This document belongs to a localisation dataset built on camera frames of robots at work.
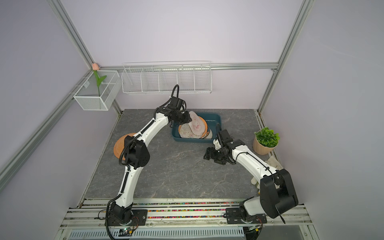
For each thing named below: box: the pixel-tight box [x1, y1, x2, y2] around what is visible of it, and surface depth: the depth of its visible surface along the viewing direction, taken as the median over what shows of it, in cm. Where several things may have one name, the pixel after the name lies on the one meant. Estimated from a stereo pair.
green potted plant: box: [253, 126, 281, 156], surface depth 89 cm
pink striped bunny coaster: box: [188, 111, 206, 136], surface depth 107 cm
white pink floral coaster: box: [179, 123, 203, 139], surface depth 104 cm
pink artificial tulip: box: [92, 63, 107, 97], surface depth 92 cm
